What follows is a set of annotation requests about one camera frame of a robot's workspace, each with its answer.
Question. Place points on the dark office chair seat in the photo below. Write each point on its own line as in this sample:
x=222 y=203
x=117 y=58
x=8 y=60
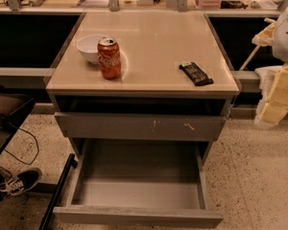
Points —
x=14 y=109

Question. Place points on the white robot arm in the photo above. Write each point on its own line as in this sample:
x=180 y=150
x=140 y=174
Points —
x=280 y=37

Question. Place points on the black sneaker white laces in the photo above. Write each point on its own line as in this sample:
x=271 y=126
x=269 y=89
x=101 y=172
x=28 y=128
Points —
x=21 y=183

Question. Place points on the grey drawer cabinet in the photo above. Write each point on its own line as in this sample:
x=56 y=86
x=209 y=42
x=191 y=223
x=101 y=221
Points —
x=153 y=45

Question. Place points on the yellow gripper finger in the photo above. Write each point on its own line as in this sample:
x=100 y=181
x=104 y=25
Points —
x=265 y=37
x=273 y=106

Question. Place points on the open grey lower drawer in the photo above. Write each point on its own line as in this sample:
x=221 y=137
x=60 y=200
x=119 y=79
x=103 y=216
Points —
x=134 y=182

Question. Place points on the black rxbar chocolate bar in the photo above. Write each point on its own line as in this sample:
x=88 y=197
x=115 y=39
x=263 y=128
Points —
x=197 y=75

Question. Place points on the red coca-cola can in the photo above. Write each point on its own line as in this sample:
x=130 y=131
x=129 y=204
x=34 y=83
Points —
x=109 y=57

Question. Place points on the grey middle drawer front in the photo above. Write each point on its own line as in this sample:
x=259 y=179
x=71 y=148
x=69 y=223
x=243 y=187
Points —
x=140 y=126

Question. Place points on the white ceramic bowl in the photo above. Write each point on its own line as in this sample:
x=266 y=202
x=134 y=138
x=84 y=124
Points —
x=87 y=47

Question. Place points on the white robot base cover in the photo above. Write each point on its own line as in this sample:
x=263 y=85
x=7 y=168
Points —
x=266 y=75

